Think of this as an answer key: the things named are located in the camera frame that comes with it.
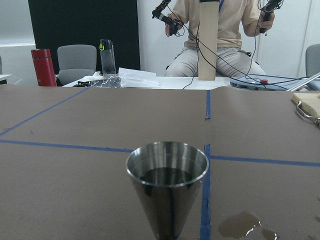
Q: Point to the red thermos bottle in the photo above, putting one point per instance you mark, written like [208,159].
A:
[43,66]

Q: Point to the seated person in beige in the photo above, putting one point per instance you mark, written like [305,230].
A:
[231,60]

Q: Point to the blue teach pendant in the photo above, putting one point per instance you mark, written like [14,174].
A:
[256,82]

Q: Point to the grey office chair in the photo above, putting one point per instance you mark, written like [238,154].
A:
[75,62]

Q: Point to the steel cone jigger cup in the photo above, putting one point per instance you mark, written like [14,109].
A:
[167,176]

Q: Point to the crumpled clear plastic bag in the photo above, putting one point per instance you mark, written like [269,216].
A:
[108,81]

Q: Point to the clear water bottle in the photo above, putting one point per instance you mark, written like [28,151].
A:
[107,57]

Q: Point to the wooden post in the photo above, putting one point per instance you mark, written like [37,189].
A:
[208,36]

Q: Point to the wooden cutting board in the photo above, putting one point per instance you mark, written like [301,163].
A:
[308,102]

